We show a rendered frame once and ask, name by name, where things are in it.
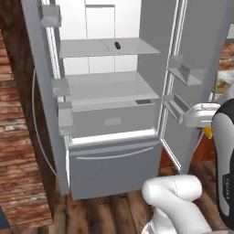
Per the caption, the grey fridge body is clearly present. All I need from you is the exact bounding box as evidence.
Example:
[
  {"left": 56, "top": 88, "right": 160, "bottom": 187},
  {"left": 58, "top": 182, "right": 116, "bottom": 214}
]
[{"left": 45, "top": 0, "right": 187, "bottom": 201}]

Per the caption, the yellow and white object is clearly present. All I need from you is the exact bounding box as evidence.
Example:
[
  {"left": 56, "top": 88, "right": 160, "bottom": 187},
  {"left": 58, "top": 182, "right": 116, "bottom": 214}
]
[{"left": 215, "top": 76, "right": 233, "bottom": 93}]

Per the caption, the silver freezer drawer handle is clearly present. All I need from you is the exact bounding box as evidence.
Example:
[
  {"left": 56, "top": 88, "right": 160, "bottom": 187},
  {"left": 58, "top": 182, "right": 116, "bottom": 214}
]
[{"left": 75, "top": 145, "right": 155, "bottom": 161}]

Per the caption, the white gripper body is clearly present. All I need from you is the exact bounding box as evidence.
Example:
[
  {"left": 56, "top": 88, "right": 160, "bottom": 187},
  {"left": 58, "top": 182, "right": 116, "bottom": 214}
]
[{"left": 183, "top": 102, "right": 221, "bottom": 129}]

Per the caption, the wide grey fridge shelf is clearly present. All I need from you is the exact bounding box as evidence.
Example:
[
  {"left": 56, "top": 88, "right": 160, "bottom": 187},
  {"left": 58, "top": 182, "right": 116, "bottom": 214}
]
[{"left": 65, "top": 70, "right": 160, "bottom": 104}]

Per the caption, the tall grey door bin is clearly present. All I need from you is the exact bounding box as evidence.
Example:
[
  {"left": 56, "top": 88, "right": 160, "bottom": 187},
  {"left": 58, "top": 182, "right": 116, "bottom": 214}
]
[{"left": 57, "top": 101, "right": 75, "bottom": 137}]

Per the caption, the curved silver door handle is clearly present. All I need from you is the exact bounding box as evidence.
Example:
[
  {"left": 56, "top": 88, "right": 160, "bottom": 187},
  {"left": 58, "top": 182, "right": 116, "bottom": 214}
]
[{"left": 31, "top": 68, "right": 59, "bottom": 177}]

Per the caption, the grey fridge door with handle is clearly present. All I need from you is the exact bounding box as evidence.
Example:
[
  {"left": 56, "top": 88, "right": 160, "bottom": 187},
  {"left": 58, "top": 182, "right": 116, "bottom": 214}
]
[{"left": 21, "top": 0, "right": 75, "bottom": 196}]

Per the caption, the grey crisper drawer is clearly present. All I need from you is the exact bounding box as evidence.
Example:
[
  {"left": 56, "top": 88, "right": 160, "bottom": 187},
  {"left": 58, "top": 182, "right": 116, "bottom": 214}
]
[{"left": 70, "top": 101, "right": 158, "bottom": 139}]

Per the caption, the grey freezer drawer front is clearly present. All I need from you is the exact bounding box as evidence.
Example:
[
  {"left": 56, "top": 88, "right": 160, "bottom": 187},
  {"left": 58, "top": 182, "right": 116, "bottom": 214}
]
[{"left": 68, "top": 139, "right": 163, "bottom": 201}]

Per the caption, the small grey door bin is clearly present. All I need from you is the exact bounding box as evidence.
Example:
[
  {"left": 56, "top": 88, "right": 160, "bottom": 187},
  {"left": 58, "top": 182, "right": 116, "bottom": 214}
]
[
  {"left": 40, "top": 4, "right": 63, "bottom": 28},
  {"left": 51, "top": 78, "right": 72, "bottom": 98}
]

